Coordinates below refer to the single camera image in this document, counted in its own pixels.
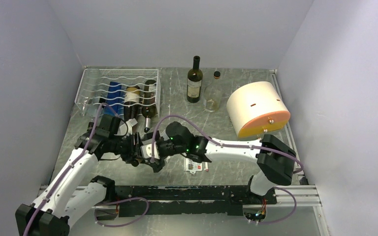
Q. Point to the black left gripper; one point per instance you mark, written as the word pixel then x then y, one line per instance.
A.
pixel 128 157

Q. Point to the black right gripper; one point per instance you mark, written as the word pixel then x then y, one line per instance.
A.
pixel 157 166

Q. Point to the printed card package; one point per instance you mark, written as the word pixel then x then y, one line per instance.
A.
pixel 194 167

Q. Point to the cream cylindrical drum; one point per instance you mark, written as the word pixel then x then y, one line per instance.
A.
pixel 256 108

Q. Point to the clear bottle with cork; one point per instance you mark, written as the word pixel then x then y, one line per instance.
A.
pixel 146 139

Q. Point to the aluminium frame rail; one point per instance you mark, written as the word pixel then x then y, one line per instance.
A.
pixel 308 219

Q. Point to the dark bottle silver neck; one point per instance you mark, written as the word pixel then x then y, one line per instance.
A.
pixel 149 107

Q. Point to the dark green labelled wine bottle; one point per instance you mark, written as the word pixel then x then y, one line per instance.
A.
pixel 194 81

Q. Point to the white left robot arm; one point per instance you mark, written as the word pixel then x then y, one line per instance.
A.
pixel 56 210

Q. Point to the white wire wine rack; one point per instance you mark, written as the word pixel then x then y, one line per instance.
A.
pixel 94 84

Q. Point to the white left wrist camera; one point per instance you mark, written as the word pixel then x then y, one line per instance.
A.
pixel 128 125

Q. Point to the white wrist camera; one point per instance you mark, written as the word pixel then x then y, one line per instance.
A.
pixel 128 125
pixel 148 151

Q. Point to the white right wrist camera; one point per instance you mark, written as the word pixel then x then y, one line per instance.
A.
pixel 148 151

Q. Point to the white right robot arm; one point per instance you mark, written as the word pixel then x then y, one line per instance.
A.
pixel 276 160

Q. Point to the blue wine bottle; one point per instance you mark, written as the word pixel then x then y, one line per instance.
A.
pixel 115 97

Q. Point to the brown bottle gold foil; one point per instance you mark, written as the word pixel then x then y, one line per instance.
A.
pixel 131 102

